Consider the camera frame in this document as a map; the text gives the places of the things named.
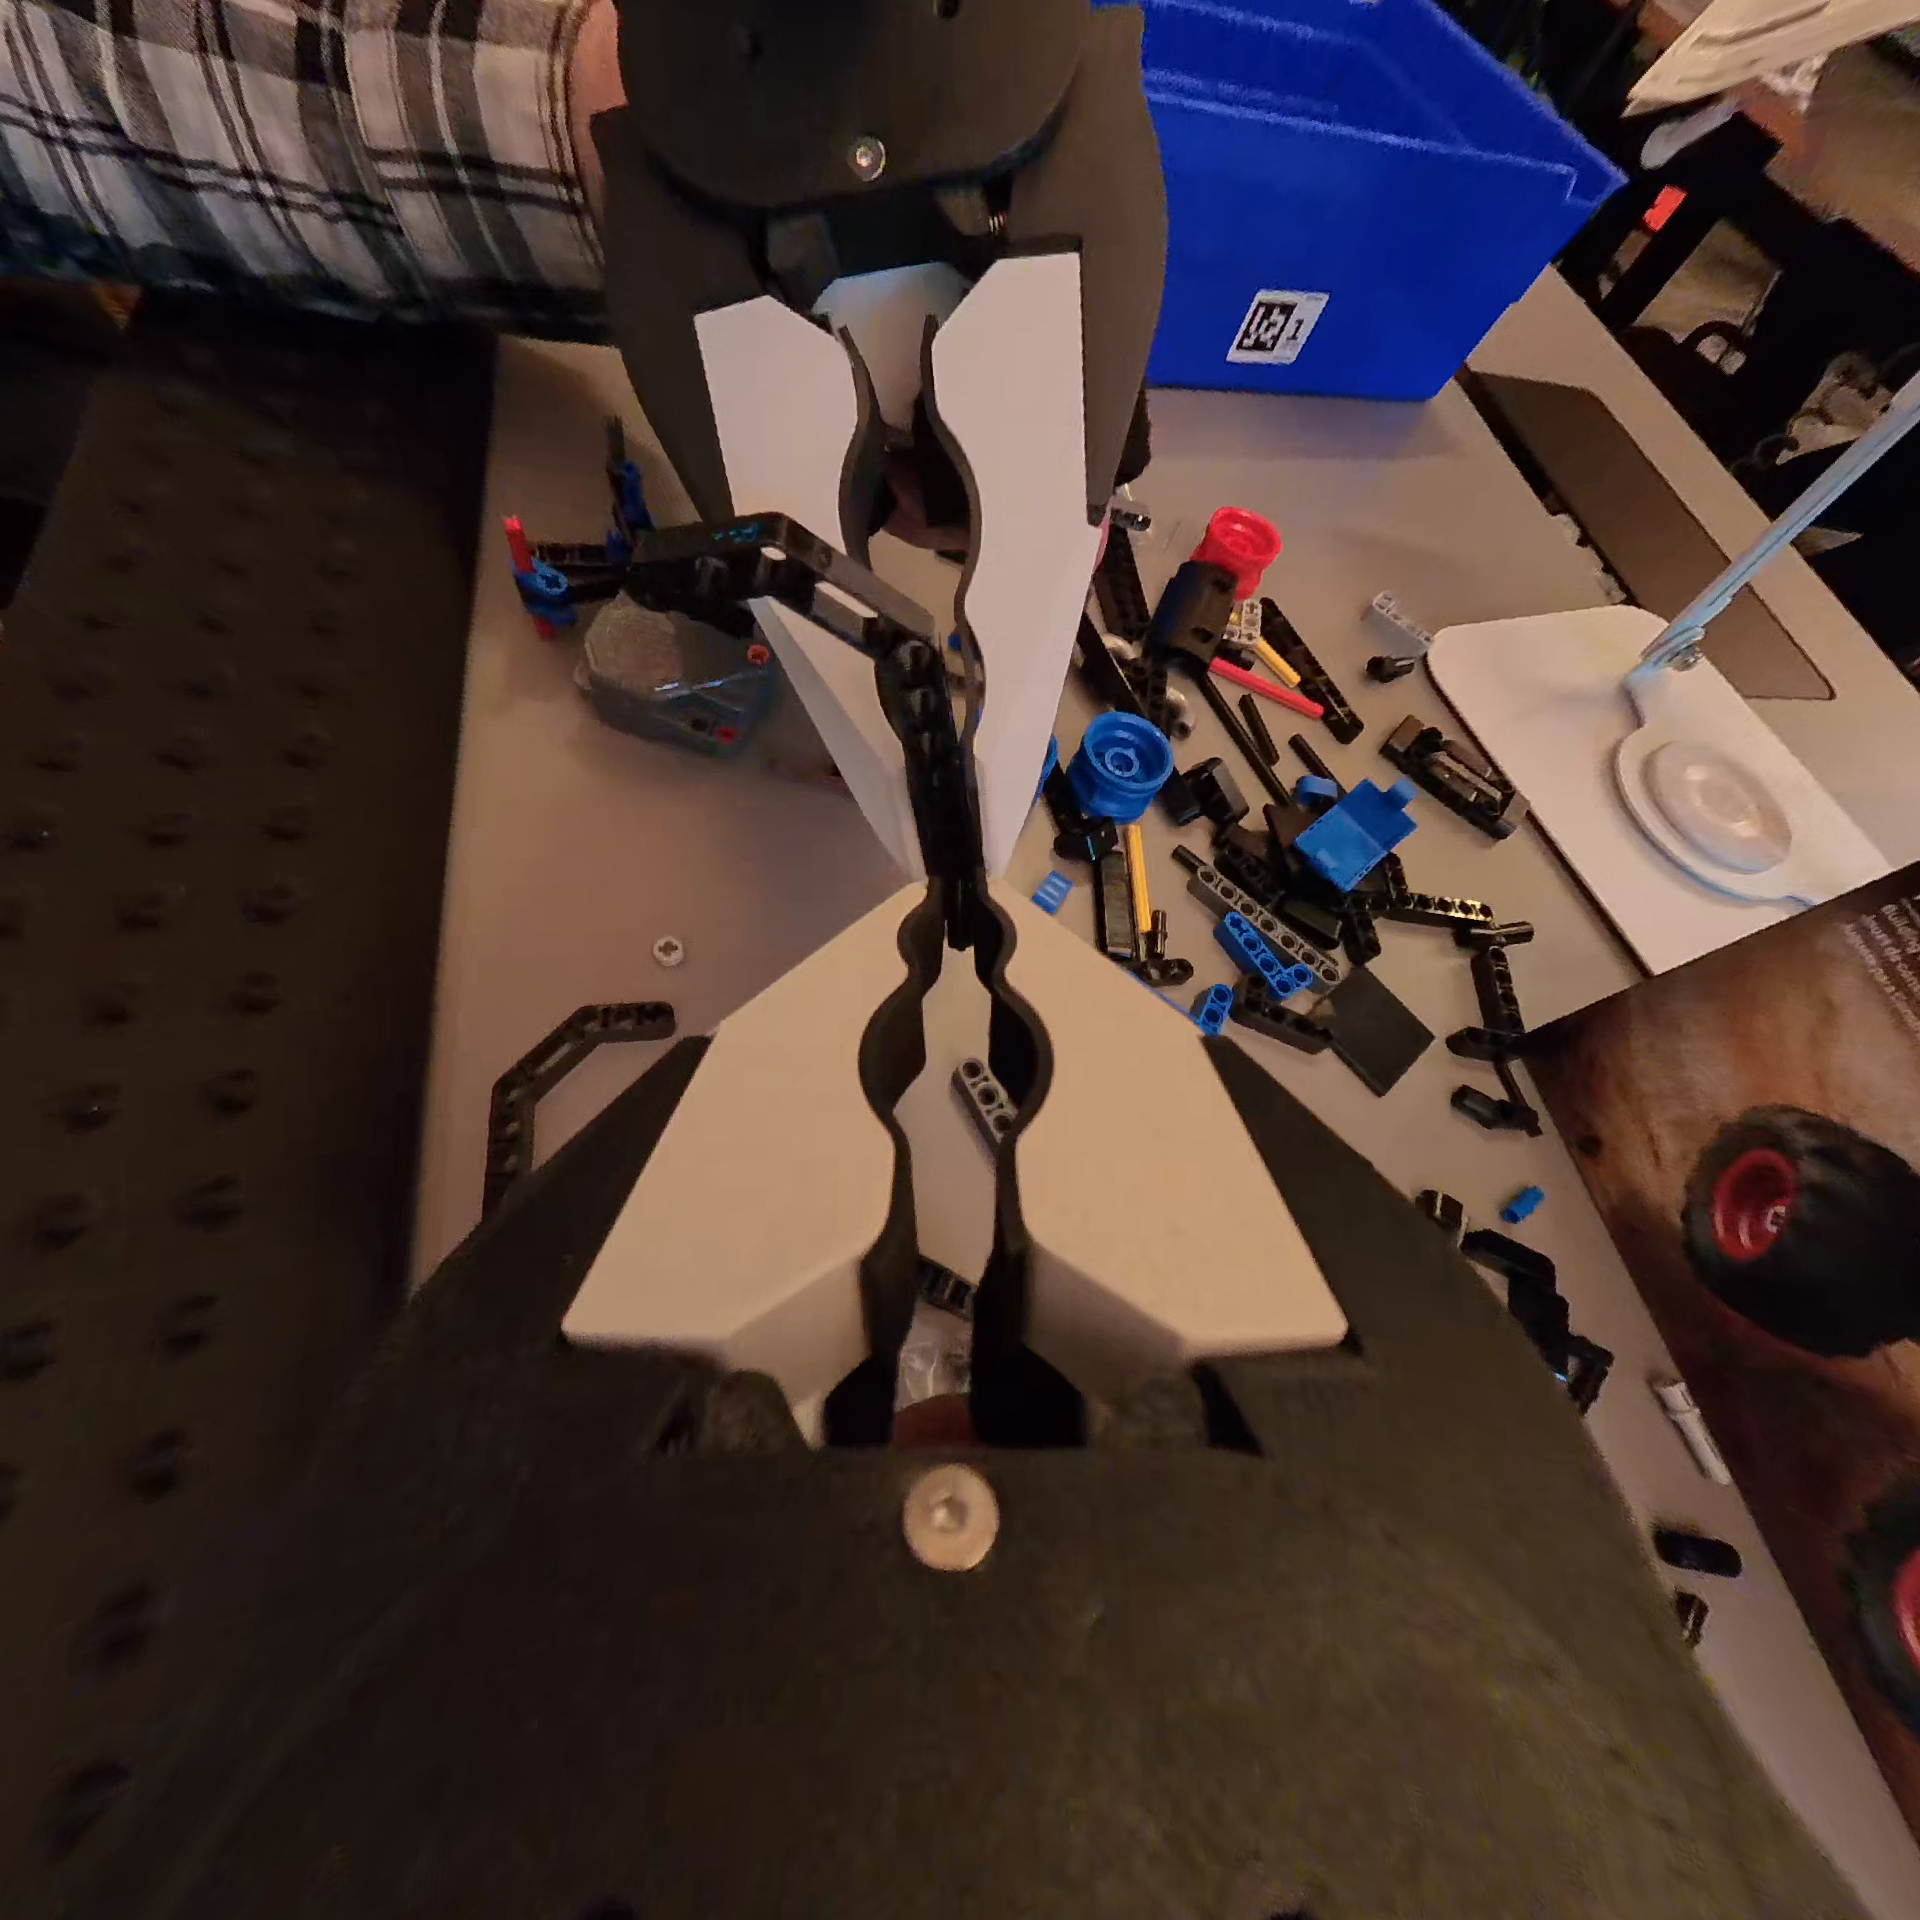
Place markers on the blue angled panel piece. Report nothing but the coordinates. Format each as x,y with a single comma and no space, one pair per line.
1348,838

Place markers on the blue toy wheel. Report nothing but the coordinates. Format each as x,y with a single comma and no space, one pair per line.
1123,757

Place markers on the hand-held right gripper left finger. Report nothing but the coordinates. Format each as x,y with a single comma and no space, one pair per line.
735,1184

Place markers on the dark grey holed beam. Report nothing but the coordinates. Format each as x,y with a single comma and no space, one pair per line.
1213,885

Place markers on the yellow axle rod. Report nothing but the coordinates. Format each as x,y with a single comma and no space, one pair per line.
1139,885
1275,662

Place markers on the black bent beam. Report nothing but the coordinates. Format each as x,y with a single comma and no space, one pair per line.
516,1109

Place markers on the long black holed beam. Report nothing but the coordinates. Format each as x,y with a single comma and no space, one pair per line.
1312,675

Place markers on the black rectangular frame piece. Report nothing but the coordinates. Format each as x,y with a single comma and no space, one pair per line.
1448,773

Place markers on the dark printed toy box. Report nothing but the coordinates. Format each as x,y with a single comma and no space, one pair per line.
1650,1079

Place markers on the red axle rod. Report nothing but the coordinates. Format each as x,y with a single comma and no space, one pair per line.
1267,686

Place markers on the light grey short beam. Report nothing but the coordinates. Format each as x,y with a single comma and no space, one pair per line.
1394,614

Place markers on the black angled connector piece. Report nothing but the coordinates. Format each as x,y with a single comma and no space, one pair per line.
1530,1289

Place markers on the person's left forearm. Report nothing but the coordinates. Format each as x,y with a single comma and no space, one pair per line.
300,136

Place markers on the pile of black building pieces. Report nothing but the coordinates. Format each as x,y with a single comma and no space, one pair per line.
1448,908

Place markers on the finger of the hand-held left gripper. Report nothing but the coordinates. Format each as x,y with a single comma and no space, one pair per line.
772,405
1026,452

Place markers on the blue plastic bin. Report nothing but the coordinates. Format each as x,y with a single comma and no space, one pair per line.
1348,195

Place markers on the white tube connector piece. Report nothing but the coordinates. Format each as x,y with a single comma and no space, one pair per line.
1687,1425

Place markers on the red toy wheel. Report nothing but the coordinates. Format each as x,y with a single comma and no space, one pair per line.
1241,543

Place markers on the grey motor brick assembly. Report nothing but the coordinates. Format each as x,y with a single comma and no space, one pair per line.
675,692

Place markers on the person's left hand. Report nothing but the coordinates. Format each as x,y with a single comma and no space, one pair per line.
914,504

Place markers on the dark grey short beam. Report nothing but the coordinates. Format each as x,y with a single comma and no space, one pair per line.
984,1103

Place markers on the black beam piece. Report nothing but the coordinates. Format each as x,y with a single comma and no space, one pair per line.
720,557

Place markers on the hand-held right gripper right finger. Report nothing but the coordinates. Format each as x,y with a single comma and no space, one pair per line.
1171,1184

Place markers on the black square panel piece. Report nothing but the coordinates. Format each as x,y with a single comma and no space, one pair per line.
1381,1037

